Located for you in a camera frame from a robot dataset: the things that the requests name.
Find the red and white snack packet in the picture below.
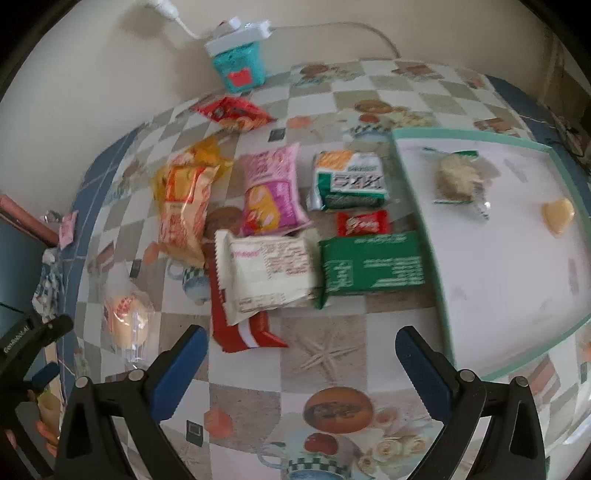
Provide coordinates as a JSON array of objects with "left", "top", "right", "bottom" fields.
[{"left": 209, "top": 258, "right": 290, "bottom": 354}]

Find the pink snack packet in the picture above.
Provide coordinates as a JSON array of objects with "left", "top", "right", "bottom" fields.
[{"left": 237, "top": 142, "right": 313, "bottom": 237}]

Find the small yellow snack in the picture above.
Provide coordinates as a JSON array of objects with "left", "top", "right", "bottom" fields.
[{"left": 540, "top": 197, "right": 577, "bottom": 237}]

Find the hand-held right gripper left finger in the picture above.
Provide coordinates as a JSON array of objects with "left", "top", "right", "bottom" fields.
[{"left": 54, "top": 324, "right": 209, "bottom": 480}]

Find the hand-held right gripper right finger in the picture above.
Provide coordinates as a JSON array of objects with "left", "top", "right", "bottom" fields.
[{"left": 396, "top": 325, "right": 548, "bottom": 480}]

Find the yellow snack packet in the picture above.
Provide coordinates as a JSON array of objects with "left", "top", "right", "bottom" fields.
[{"left": 184, "top": 135, "right": 234, "bottom": 180}]

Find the white wall plug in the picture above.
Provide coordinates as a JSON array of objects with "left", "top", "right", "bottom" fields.
[{"left": 137, "top": 0, "right": 180, "bottom": 20}]

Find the blue and white cloth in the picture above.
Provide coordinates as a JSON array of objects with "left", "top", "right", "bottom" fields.
[{"left": 31, "top": 249, "right": 66, "bottom": 324}]

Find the dark cabinet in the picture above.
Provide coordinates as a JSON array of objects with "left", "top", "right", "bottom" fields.
[{"left": 0, "top": 217, "right": 47, "bottom": 343}]

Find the white power strip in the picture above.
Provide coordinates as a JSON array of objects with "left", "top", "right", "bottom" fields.
[{"left": 211, "top": 17, "right": 246, "bottom": 40}]

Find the grey cable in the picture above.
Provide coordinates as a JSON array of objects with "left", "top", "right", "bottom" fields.
[{"left": 271, "top": 21, "right": 402, "bottom": 60}]

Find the teal printed box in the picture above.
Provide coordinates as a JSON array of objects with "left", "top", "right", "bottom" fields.
[{"left": 207, "top": 41, "right": 269, "bottom": 92}]

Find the checkered printed tablecloth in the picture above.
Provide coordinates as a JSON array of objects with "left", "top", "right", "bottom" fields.
[{"left": 55, "top": 58, "right": 591, "bottom": 480}]

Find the white power cable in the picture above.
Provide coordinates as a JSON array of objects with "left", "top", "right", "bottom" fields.
[{"left": 174, "top": 14, "right": 206, "bottom": 40}]

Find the cookie in clear wrapper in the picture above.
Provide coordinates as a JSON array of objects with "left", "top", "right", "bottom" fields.
[{"left": 422, "top": 147, "right": 493, "bottom": 222}]

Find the brown wooden strip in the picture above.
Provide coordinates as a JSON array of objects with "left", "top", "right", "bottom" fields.
[{"left": 0, "top": 194, "right": 61, "bottom": 246}]

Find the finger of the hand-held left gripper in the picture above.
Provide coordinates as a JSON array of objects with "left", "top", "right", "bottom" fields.
[{"left": 31, "top": 362, "right": 61, "bottom": 389}]

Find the small pink packet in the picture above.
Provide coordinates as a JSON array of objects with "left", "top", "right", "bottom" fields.
[{"left": 58, "top": 211, "right": 79, "bottom": 246}]

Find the green and white snack packet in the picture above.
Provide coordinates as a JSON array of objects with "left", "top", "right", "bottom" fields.
[{"left": 307, "top": 150, "right": 391, "bottom": 212}]

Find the bun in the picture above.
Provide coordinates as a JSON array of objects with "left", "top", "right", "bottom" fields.
[{"left": 102, "top": 281, "right": 156, "bottom": 366}]

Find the white tray with teal rim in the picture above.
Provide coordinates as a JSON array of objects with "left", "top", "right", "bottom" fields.
[{"left": 391, "top": 128, "right": 591, "bottom": 382}]

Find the orange clear snack packet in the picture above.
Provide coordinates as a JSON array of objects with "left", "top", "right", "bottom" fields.
[{"left": 153, "top": 157, "right": 221, "bottom": 269}]

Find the white flat device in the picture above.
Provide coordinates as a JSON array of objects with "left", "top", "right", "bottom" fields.
[{"left": 205, "top": 19, "right": 273, "bottom": 55}]

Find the small red candy packet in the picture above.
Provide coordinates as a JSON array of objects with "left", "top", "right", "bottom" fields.
[{"left": 335, "top": 209, "right": 391, "bottom": 237}]

